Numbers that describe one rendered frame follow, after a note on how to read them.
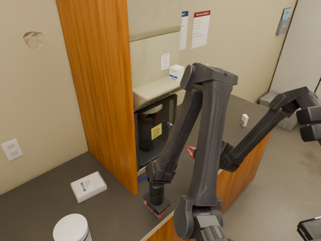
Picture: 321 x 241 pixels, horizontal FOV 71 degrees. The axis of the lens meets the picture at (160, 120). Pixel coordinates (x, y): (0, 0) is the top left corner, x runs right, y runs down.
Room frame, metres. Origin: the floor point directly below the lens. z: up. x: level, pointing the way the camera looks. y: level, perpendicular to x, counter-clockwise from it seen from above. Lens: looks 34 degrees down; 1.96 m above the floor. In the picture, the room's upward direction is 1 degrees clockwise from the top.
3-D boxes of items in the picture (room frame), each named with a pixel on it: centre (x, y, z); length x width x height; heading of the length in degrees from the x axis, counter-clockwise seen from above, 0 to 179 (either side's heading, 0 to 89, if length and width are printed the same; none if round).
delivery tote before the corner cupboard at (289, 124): (2.95, -1.85, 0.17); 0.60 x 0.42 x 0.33; 43
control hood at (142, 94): (0.96, -0.01, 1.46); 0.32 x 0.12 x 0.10; 135
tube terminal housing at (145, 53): (1.09, 0.11, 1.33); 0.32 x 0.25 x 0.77; 135
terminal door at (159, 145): (1.00, 0.02, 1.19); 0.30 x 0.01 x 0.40; 134
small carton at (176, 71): (1.02, -0.07, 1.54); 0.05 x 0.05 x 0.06; 50
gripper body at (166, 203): (0.56, 0.01, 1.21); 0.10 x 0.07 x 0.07; 44
